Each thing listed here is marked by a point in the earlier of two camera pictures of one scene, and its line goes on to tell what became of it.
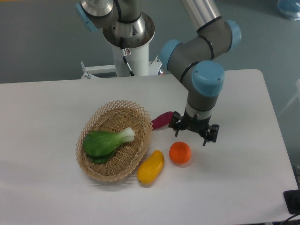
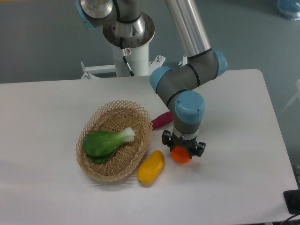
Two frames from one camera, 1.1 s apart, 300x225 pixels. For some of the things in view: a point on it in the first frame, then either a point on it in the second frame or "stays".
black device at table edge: [292, 198] stays
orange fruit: [180, 152] stays
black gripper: [200, 126] -> [190, 144]
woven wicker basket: [116, 116] stays
